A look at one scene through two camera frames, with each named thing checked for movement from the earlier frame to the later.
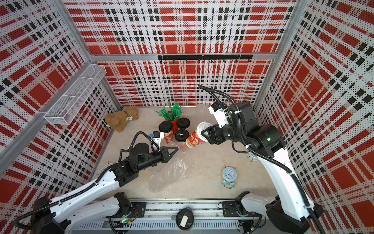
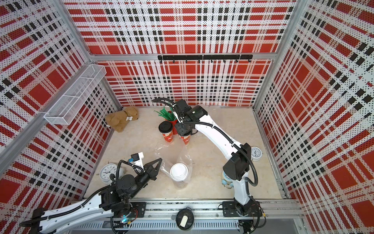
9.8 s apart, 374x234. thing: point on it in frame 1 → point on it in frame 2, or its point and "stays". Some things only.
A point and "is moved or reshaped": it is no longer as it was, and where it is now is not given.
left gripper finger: (167, 156) → (152, 171)
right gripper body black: (228, 133) → (182, 128)
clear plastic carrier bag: (168, 175) is moved or reshaped
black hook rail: (173, 57) stays
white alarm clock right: (252, 156) stays
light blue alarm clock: (229, 175) stays
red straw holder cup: (175, 126) stays
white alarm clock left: (108, 173) stays
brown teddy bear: (119, 120) stays
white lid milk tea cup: (196, 138) → (179, 171)
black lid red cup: (166, 127) stays
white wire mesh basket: (66, 108) stays
